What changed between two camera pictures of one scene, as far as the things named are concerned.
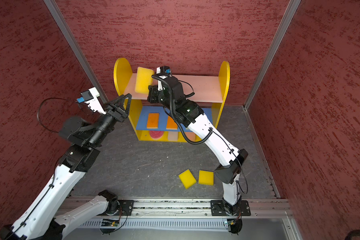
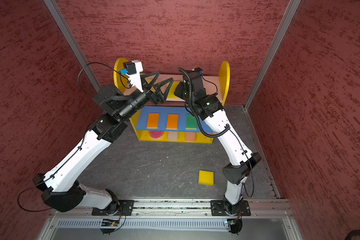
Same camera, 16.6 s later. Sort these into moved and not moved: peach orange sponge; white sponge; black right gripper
Moved: black right gripper
Not moved: peach orange sponge; white sponge
